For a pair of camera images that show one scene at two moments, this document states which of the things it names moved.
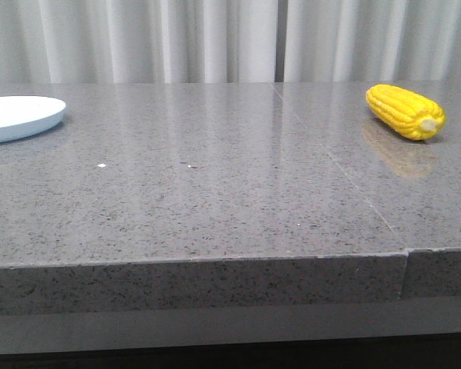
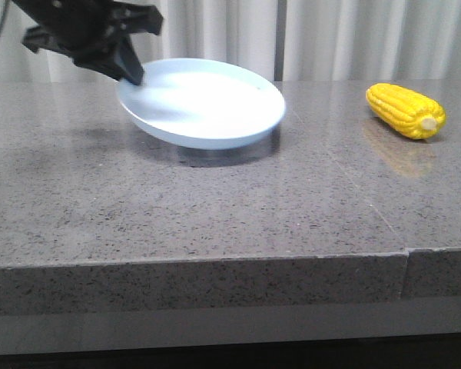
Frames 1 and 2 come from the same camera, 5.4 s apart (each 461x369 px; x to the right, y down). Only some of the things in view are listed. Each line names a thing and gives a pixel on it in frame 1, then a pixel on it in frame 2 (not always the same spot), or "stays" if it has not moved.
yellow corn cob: (409, 114) stays
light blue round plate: (9, 118) → (200, 103)
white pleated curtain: (87, 41) stays
